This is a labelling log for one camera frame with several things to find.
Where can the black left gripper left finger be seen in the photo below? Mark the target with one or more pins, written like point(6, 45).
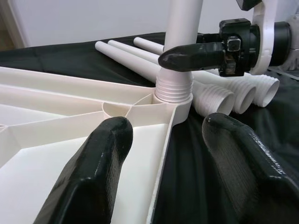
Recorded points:
point(88, 182)

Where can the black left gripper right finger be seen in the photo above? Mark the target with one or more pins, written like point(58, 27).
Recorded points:
point(252, 182)

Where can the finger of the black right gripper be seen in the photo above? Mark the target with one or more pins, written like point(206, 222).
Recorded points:
point(191, 57)
point(210, 38)

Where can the white plastic table leg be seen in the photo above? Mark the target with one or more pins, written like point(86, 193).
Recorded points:
point(243, 91)
point(182, 23)
point(266, 86)
point(210, 93)

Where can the white plastic table top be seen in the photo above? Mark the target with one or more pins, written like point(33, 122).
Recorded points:
point(46, 93)

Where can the black cloth table cover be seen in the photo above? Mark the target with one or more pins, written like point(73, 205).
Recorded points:
point(187, 163)

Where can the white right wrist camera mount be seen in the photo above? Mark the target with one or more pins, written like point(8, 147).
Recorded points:
point(264, 35)

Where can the white door frame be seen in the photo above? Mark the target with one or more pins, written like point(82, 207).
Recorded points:
point(11, 21)

